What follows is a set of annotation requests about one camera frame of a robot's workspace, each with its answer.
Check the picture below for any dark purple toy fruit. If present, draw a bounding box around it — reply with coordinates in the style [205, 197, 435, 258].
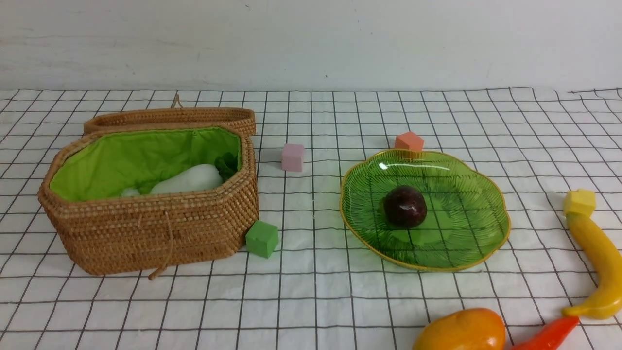
[382, 185, 428, 229]

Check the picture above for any white toy radish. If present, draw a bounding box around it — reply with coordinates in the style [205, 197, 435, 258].
[149, 153, 239, 194]

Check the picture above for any orange toy carrot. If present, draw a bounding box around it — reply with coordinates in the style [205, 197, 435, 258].
[511, 316, 580, 350]

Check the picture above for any pink foam cube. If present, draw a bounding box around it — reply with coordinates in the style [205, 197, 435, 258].
[281, 143, 305, 172]

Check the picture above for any green foam cube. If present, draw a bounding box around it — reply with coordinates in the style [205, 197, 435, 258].
[245, 221, 279, 259]

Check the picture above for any orange foam cube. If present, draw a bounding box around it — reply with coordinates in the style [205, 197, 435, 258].
[393, 131, 425, 152]

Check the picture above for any green glass leaf plate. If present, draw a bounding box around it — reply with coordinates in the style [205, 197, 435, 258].
[340, 149, 512, 272]

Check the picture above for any woven rattan basket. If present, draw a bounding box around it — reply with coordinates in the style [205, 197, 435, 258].
[38, 122, 259, 279]

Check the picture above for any orange toy mango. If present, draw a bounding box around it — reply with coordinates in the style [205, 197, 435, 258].
[412, 308, 506, 350]

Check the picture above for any yellow toy banana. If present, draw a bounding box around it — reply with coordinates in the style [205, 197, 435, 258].
[562, 213, 622, 320]

